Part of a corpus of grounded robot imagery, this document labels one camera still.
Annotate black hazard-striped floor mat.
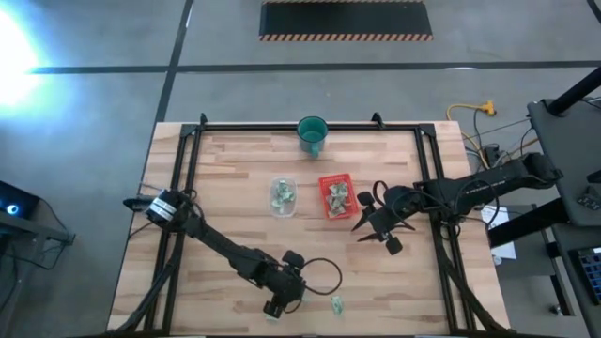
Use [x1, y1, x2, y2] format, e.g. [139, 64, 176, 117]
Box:
[258, 0, 434, 42]

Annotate black device with blue light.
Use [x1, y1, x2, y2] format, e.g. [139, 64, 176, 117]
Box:
[0, 180, 76, 271]

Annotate white paper sheet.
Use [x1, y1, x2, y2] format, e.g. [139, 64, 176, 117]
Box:
[481, 205, 517, 262]

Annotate teal mug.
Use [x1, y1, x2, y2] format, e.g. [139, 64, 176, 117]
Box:
[296, 115, 330, 160]

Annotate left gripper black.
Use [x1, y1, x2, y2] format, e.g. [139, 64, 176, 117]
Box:
[262, 250, 306, 320]

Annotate black metal stand strut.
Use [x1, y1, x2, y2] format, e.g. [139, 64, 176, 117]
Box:
[487, 199, 572, 248]

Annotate clear plastic container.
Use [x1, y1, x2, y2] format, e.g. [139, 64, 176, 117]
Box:
[268, 176, 299, 219]

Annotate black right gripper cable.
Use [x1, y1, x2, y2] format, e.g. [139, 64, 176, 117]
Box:
[372, 179, 392, 207]

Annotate small black controller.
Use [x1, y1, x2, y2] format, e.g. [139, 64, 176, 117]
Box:
[576, 185, 601, 211]

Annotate orange plastic basket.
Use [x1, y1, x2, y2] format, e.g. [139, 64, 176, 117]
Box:
[317, 172, 361, 221]

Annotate black floor cable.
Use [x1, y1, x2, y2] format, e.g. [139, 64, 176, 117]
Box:
[471, 108, 534, 165]

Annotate dark keypad device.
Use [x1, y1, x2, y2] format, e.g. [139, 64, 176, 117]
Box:
[570, 246, 601, 306]

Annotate black power strip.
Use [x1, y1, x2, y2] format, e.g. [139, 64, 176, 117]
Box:
[483, 145, 503, 169]

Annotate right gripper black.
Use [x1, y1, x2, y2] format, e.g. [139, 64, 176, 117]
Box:
[351, 186, 417, 257]

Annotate grey cart top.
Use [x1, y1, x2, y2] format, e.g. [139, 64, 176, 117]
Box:
[526, 98, 601, 226]

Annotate yellow extension cord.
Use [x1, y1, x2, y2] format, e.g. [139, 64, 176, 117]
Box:
[445, 99, 497, 163]

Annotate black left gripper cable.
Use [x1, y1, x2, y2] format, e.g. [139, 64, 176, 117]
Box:
[300, 256, 344, 297]

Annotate black pole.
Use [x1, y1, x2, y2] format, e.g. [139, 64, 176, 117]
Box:
[547, 65, 601, 117]

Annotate black aluminium table frame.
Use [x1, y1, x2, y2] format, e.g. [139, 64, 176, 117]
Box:
[112, 112, 506, 338]

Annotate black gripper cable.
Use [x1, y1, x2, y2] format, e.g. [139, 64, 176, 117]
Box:
[372, 179, 392, 207]
[300, 256, 344, 297]

